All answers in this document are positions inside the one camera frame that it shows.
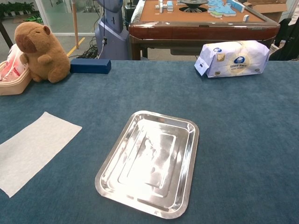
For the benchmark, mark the white paper towel sheet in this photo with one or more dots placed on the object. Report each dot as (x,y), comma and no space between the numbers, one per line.
(35,149)

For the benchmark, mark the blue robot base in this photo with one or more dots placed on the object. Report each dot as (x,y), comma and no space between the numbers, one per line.
(112,39)

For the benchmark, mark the stainless steel tray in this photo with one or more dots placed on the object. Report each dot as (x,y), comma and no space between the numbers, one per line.
(149,163)

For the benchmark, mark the dark blue rectangular box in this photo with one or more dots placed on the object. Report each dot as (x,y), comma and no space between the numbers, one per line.
(90,66)

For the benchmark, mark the blue table mat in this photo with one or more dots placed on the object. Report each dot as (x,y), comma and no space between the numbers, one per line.
(233,140)

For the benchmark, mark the brown mahjong table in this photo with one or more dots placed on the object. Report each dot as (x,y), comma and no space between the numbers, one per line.
(198,30)

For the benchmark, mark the white blue tissue pack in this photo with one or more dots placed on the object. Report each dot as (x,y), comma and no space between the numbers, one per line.
(236,59)

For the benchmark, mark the black mahjong table centre dial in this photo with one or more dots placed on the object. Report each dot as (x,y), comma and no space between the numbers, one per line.
(193,5)

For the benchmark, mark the orange wooden pole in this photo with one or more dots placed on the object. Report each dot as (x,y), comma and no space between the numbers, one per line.
(75,23)

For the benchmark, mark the brown capybara plush toy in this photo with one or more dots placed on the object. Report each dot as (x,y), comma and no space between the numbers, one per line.
(44,53)

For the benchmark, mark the single white blue mahjong tile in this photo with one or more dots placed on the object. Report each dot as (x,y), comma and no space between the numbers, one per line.
(246,17)

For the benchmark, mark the beige plastic container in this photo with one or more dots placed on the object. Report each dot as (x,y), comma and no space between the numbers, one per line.
(11,88)

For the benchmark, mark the red white snack bag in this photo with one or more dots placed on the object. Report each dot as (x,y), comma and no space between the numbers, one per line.
(12,63)

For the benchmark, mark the cardboard box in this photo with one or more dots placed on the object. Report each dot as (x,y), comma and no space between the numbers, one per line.
(268,9)

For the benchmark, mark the green potted plants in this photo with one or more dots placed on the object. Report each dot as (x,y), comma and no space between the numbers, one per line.
(16,8)

